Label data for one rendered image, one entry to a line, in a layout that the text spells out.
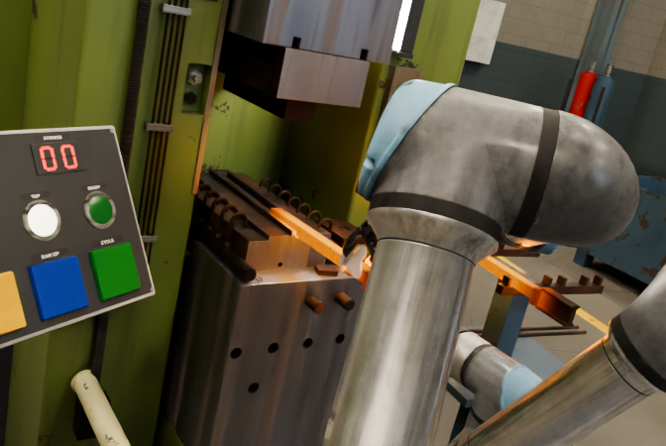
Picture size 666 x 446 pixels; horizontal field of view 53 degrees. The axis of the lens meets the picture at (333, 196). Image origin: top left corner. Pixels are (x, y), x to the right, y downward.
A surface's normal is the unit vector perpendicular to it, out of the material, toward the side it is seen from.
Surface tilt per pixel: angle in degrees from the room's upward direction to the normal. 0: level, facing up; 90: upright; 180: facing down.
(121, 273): 60
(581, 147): 51
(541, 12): 90
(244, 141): 90
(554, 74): 90
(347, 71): 90
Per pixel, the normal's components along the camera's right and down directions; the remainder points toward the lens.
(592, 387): -0.64, 0.00
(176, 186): 0.55, 0.34
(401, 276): -0.42, -0.34
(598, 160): 0.38, -0.23
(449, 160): -0.07, -0.27
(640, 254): -0.85, -0.04
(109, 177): 0.83, -0.20
